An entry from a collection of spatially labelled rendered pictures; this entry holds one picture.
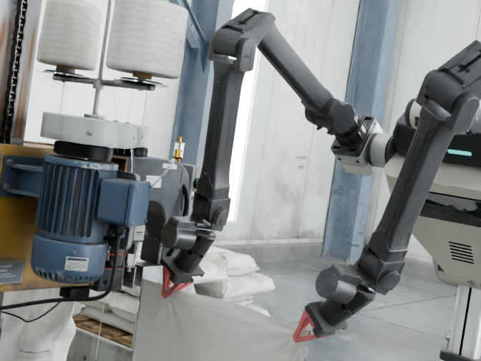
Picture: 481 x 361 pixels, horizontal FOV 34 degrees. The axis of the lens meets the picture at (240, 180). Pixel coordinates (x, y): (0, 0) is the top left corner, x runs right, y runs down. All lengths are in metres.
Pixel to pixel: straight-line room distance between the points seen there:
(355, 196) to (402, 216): 9.00
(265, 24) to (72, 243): 0.61
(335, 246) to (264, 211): 1.61
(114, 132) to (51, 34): 0.41
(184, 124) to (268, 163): 1.63
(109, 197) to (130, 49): 0.32
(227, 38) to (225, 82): 0.09
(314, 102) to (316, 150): 8.21
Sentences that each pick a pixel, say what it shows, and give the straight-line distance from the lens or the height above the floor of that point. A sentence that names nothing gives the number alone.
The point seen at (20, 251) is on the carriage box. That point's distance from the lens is 1.77.
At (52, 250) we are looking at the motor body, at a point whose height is 1.15.
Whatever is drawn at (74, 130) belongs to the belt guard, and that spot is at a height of 1.39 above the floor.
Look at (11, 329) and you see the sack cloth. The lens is 2.26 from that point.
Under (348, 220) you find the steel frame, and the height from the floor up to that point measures 0.55.
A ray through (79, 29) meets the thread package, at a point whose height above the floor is 1.62.
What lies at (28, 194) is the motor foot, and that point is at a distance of 1.68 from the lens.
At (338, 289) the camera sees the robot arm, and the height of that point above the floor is 1.16.
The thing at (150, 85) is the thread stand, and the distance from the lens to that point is 1.73.
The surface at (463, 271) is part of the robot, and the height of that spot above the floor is 1.17.
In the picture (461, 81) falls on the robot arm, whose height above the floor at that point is 1.57.
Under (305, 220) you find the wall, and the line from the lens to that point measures 10.14.
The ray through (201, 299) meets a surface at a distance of 1.87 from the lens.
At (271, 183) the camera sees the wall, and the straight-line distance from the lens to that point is 9.40.
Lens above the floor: 1.42
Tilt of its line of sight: 3 degrees down
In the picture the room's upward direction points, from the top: 8 degrees clockwise
